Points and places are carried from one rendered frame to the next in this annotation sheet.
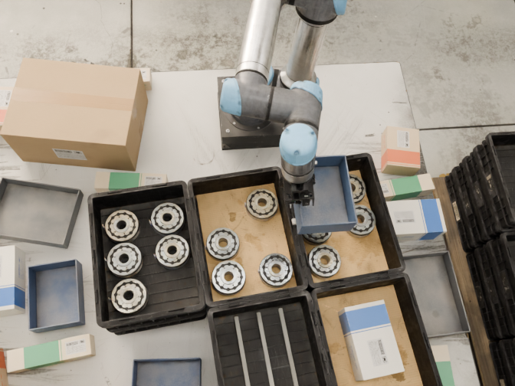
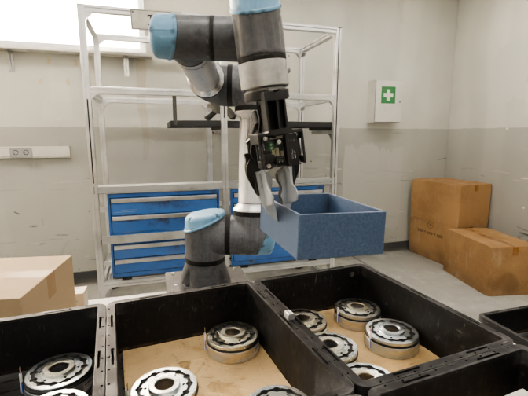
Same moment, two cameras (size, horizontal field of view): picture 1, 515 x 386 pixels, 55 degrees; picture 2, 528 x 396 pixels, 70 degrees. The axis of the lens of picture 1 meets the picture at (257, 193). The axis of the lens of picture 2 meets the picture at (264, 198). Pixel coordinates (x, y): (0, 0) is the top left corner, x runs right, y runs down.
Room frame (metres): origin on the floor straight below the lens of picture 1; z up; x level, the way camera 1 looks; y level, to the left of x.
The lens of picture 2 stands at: (-0.11, -0.06, 1.25)
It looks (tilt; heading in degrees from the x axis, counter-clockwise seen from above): 9 degrees down; 358
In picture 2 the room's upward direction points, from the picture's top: straight up
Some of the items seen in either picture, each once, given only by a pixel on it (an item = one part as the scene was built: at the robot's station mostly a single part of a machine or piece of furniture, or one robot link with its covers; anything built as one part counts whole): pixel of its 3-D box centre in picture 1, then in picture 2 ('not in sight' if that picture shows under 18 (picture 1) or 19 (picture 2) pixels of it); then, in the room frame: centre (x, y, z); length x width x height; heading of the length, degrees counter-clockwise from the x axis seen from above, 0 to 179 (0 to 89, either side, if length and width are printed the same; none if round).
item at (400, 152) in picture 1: (400, 151); not in sight; (0.92, -0.49, 0.74); 0.16 x 0.12 x 0.07; 4
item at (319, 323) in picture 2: not in sight; (302, 320); (0.63, -0.17, 0.86); 0.10 x 0.10 x 0.01
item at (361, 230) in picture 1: (359, 219); (391, 331); (0.58, -0.34, 0.86); 0.10 x 0.10 x 0.01
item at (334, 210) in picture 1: (321, 194); (316, 221); (0.54, -0.17, 1.10); 0.20 x 0.15 x 0.07; 15
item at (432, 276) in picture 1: (428, 294); not in sight; (0.41, -0.62, 0.73); 0.27 x 0.20 x 0.05; 16
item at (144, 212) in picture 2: not in sight; (166, 232); (2.37, 0.50, 0.60); 0.72 x 0.03 x 0.56; 105
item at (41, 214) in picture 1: (34, 212); not in sight; (0.46, 0.73, 0.73); 0.27 x 0.20 x 0.05; 91
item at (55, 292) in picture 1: (56, 295); not in sight; (0.20, 0.57, 0.74); 0.20 x 0.15 x 0.07; 20
